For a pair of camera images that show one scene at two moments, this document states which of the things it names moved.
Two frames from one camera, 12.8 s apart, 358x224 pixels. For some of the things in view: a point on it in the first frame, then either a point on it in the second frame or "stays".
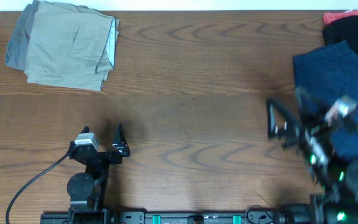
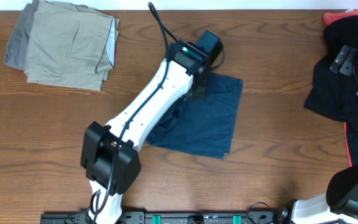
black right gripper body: [317, 153] to [349, 58]
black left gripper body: [109, 159] to [202, 93]
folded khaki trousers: [70, 46] stays
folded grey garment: [16, 46] stays
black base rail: [92, 216] stays
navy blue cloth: [340, 70] to [204, 126]
